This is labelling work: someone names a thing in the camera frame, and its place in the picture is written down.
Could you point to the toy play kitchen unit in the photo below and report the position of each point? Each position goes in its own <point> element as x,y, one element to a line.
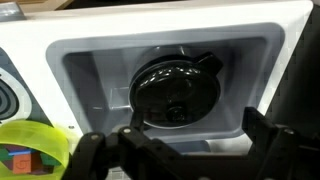
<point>190,67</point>

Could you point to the green toy pot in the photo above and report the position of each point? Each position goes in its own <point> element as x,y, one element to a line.
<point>38,136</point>

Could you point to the small grey pot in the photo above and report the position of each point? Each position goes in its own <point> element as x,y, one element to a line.
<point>166,56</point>

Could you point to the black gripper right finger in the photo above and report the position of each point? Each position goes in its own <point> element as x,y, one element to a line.
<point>283,152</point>

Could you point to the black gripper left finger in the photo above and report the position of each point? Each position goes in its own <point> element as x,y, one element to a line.
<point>128,148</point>

